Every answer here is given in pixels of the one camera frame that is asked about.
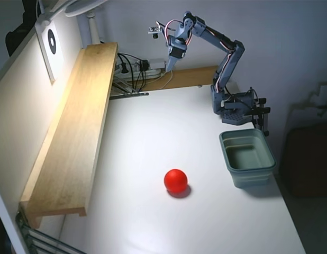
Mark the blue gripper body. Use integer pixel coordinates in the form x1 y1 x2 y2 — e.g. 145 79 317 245
167 35 187 60

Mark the red ball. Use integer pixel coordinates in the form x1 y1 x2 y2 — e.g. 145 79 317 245
163 168 188 193

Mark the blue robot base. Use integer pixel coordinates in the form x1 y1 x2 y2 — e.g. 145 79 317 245
220 89 257 125

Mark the grey plastic container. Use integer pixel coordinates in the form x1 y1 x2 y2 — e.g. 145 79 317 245
219 129 277 189

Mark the white power adapter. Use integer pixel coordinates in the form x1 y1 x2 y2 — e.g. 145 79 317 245
148 58 167 70

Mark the white power strip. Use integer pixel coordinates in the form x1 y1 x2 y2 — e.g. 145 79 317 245
114 66 164 80

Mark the white desk lamp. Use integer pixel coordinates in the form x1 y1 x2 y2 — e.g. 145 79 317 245
64 0 109 50

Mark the black table clamp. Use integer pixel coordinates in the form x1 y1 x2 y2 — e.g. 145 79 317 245
252 106 271 138

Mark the long wooden shelf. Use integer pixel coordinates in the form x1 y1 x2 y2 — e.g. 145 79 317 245
20 42 119 230

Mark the white desk side panel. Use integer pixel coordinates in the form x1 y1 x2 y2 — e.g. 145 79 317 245
0 25 86 254

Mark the thin white cable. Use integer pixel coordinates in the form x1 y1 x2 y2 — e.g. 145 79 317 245
160 69 175 89

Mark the small wrist camera board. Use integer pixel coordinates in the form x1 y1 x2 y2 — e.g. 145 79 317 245
148 25 164 40

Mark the black power cable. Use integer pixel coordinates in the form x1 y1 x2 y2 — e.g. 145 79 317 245
133 67 149 92
117 52 139 92

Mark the white paper black ring target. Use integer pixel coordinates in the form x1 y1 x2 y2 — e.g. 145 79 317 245
35 20 65 85

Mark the white wall fixture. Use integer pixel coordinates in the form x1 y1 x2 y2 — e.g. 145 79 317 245
289 81 327 117

